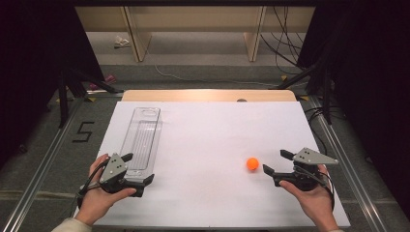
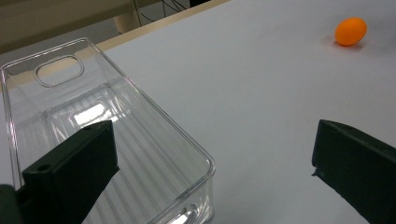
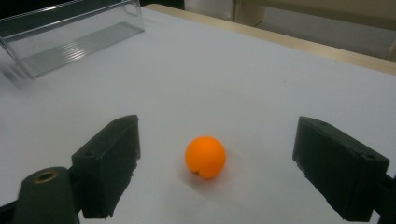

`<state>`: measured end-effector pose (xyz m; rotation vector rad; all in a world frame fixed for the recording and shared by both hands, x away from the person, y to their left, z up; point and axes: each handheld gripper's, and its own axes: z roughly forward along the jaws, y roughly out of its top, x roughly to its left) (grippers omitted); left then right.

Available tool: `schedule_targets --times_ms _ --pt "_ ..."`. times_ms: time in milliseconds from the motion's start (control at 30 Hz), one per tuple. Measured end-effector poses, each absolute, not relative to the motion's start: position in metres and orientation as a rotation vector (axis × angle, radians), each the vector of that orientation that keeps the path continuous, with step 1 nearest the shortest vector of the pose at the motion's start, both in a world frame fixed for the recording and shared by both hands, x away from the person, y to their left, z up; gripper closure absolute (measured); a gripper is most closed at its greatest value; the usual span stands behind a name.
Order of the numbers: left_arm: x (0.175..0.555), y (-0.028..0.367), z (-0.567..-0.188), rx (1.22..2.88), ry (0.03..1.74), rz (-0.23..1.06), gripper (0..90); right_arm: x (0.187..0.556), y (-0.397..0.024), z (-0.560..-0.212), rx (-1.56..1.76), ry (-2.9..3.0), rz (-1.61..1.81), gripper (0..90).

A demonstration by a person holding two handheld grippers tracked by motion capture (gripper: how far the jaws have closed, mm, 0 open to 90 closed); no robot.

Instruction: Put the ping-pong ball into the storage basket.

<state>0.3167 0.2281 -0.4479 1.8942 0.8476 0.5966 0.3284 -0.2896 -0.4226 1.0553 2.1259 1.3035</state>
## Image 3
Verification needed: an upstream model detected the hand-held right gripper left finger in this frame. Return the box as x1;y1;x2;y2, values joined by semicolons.
71;114;142;219

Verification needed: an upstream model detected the wooden table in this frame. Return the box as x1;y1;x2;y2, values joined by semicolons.
143;3;396;77

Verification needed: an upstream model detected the orange ball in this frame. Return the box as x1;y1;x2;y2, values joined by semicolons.
184;135;227;180

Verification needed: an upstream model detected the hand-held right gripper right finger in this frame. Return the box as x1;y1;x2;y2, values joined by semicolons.
291;116;390;222

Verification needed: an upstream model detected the white table sheet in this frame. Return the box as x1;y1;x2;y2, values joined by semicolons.
0;7;396;224

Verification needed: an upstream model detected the clear plastic tray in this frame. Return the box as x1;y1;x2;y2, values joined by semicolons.
0;0;147;79

